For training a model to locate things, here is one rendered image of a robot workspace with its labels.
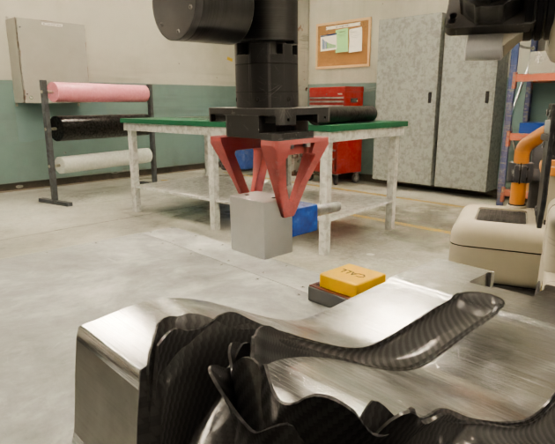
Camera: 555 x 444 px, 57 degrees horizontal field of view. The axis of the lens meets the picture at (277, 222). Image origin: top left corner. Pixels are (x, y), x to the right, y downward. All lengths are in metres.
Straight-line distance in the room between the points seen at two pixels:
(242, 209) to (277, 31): 0.16
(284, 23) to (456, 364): 0.30
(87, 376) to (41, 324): 0.37
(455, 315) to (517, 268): 0.67
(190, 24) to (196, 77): 7.77
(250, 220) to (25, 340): 0.28
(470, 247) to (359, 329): 0.72
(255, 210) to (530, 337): 0.24
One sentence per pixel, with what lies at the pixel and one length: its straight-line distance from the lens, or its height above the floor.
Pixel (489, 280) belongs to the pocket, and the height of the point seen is 0.88.
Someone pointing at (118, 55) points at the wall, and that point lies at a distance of 7.48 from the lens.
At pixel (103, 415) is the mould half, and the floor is 0.90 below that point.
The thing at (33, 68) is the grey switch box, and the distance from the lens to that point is 6.64.
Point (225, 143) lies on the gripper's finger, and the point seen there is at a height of 1.01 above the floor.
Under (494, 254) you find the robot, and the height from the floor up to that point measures 0.76.
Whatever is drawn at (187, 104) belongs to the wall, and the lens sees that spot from 8.05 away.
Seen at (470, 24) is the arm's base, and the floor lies 1.15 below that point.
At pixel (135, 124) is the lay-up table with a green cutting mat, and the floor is 0.85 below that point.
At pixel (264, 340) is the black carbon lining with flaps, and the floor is 0.94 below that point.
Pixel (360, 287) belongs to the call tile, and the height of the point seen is 0.83.
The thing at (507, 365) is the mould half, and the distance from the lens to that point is 0.37.
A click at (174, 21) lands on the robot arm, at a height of 1.11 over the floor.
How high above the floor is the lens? 1.05
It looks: 13 degrees down
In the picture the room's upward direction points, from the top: straight up
